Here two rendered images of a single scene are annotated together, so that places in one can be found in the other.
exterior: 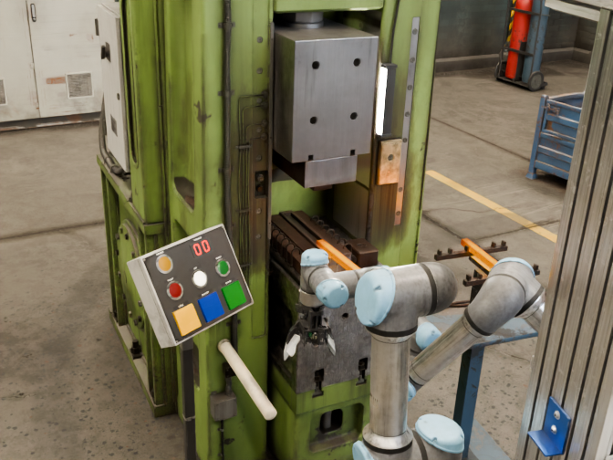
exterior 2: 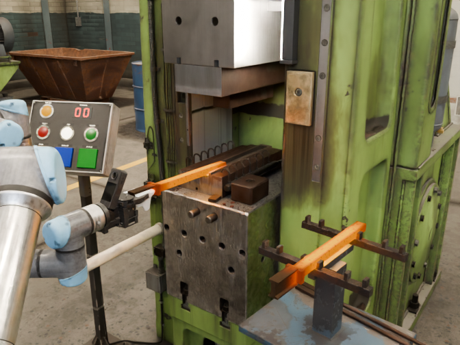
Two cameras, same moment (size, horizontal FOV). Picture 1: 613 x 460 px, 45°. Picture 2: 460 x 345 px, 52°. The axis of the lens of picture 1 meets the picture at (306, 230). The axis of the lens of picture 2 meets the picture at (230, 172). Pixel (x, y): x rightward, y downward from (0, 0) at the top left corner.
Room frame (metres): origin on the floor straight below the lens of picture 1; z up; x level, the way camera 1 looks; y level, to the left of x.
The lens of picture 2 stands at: (1.75, -1.53, 1.54)
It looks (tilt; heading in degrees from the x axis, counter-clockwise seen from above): 19 degrees down; 62
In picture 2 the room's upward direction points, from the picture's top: straight up
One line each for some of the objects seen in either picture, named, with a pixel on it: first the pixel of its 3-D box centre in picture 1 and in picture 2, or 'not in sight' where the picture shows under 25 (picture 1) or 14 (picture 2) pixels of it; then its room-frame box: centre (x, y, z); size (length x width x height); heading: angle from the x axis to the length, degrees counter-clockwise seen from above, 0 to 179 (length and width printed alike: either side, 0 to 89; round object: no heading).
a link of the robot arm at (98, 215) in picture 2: not in sight; (92, 218); (1.97, -0.32, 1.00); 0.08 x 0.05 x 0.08; 117
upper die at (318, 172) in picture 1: (304, 152); (233, 73); (2.59, 0.02, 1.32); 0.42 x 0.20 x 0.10; 27
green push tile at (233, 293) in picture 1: (233, 295); (87, 158); (2.08, 0.23, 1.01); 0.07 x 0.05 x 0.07; 142
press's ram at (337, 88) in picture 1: (317, 84); (244, 1); (2.61, -0.02, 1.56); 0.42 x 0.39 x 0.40; 27
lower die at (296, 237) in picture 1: (301, 242); (233, 165); (2.59, 0.02, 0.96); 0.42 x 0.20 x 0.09; 27
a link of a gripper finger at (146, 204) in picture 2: not in sight; (146, 200); (2.15, -0.26, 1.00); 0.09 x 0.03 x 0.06; 24
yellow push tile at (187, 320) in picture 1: (186, 319); not in sight; (1.92, 0.35, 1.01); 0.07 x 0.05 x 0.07; 142
